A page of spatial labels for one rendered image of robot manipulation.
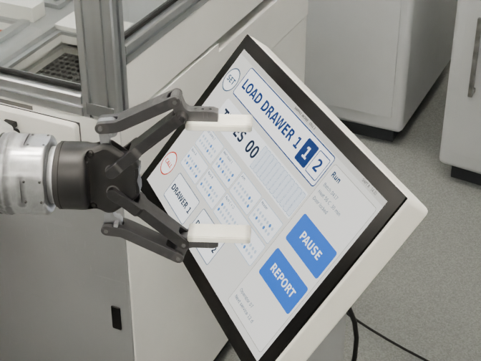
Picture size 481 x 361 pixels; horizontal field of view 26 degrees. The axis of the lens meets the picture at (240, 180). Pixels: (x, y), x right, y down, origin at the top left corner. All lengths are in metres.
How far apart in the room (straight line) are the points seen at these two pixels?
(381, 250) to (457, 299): 1.79
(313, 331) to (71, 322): 1.07
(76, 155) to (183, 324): 1.39
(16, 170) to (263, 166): 0.48
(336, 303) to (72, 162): 0.40
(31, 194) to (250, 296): 0.40
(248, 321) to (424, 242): 1.94
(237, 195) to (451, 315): 1.59
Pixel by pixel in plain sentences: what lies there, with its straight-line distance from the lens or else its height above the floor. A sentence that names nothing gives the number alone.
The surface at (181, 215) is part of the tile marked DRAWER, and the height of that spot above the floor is 0.99.
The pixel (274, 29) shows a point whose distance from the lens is 2.58.
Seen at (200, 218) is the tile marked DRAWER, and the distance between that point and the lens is 1.56.
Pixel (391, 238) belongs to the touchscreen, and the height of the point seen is 1.14.
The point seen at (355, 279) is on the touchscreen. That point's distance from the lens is 1.32.
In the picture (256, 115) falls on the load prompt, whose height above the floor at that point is 1.14.
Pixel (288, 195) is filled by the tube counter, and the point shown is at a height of 1.11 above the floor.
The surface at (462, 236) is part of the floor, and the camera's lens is 3.35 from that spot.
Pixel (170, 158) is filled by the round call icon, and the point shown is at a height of 1.02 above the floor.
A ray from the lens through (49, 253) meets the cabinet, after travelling 2.24.
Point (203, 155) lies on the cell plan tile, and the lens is 1.62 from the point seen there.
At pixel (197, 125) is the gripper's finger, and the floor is 1.36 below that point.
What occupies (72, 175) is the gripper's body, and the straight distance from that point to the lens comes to 1.12.
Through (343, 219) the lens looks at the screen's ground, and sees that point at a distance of 1.34.
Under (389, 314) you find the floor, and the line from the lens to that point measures 3.00.
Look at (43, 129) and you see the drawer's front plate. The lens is 2.04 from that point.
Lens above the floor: 1.89
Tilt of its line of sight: 32 degrees down
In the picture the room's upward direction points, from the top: straight up
